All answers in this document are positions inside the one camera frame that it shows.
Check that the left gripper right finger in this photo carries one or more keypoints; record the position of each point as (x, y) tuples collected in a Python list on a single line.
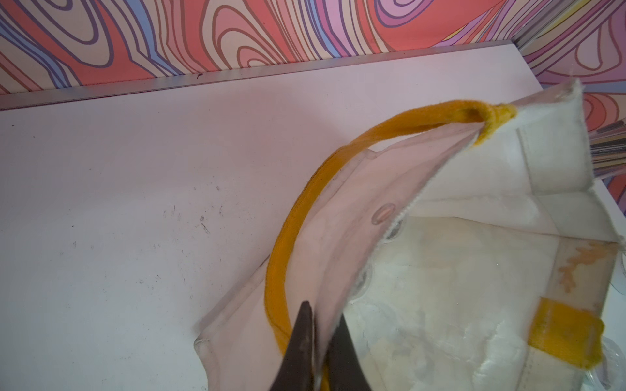
[(344, 370)]

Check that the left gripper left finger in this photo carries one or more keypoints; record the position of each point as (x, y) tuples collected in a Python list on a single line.
[(295, 373)]

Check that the white canvas bag yellow handles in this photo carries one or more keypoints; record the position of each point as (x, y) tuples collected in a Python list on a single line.
[(464, 244)]

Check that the pencil holder with pencils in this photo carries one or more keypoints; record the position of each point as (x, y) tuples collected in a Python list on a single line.
[(607, 146)]

